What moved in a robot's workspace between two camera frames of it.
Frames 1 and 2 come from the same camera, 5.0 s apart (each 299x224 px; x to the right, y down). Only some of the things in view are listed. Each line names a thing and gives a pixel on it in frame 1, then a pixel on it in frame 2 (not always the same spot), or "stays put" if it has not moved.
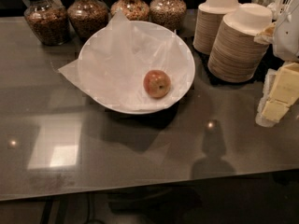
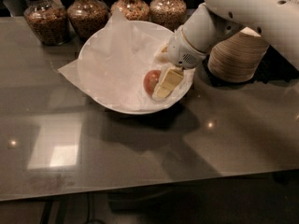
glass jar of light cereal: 168,8 stays put
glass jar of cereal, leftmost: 46,17 stays put
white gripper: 289,37 -> 182,50
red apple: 157,83 stays put
